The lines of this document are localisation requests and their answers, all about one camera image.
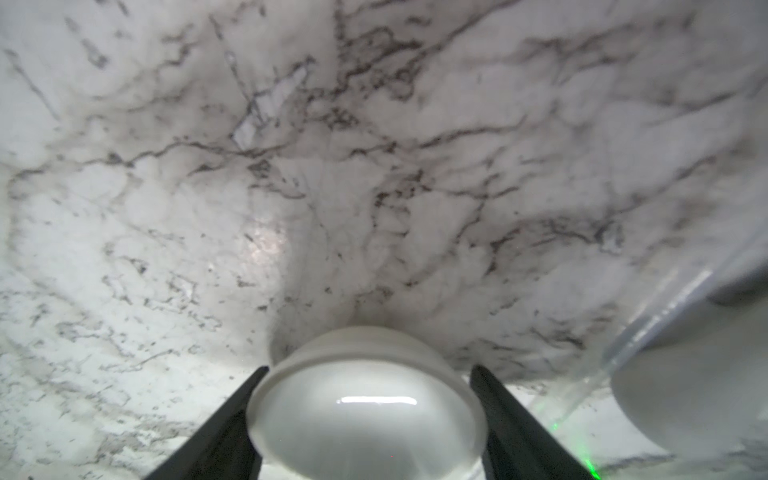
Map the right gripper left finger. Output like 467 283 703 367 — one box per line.
146 366 269 480

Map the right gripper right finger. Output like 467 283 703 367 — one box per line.
470 365 594 480

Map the white mortar bowl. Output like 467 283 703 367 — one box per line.
246 326 488 479

